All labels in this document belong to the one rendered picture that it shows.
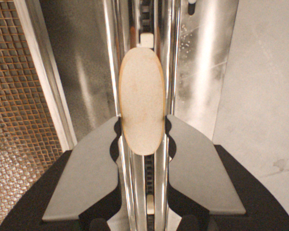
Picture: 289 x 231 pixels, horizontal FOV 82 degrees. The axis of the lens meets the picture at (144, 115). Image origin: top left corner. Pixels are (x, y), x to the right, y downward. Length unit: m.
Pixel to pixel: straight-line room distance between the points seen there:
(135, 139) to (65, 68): 0.15
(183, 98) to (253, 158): 0.21
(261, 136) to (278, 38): 0.16
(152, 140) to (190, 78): 0.09
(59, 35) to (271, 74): 0.29
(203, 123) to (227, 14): 0.13
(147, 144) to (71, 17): 0.18
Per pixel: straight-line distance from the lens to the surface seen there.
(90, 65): 0.25
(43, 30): 0.20
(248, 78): 0.29
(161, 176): 0.30
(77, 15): 0.25
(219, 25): 0.21
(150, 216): 0.42
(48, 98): 0.20
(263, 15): 0.28
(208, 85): 0.22
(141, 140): 0.15
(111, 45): 0.20
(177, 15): 0.20
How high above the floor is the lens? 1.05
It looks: 62 degrees down
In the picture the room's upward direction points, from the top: 179 degrees clockwise
